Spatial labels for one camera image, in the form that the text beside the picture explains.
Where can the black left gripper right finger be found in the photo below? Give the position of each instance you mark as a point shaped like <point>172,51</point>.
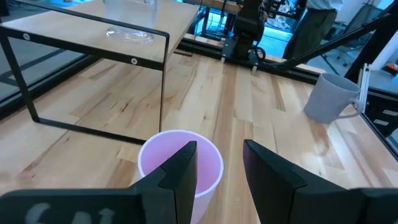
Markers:
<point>280,199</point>

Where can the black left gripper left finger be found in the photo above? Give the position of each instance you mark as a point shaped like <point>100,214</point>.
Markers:
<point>174,199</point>

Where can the pink plastic cup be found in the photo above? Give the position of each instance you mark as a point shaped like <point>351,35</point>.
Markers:
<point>210,168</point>

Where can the grey ceramic mug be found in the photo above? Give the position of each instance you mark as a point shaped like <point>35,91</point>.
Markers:
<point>329,99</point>

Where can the clear glass mug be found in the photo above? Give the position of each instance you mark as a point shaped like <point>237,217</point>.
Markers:
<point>130,34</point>

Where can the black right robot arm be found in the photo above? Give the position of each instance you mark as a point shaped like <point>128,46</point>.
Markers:
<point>247,28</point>

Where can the white aluminium profile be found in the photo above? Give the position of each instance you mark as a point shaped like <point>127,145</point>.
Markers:
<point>364,87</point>

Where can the person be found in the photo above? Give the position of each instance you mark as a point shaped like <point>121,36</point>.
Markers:
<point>311,31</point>

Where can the black diagonal frame strut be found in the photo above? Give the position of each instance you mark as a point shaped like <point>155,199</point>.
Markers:
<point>326,43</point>

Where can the black frame post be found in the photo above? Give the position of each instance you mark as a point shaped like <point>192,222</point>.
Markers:
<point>373,46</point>

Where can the wooden shelf with black frame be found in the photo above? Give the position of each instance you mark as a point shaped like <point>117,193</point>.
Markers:
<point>93,34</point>

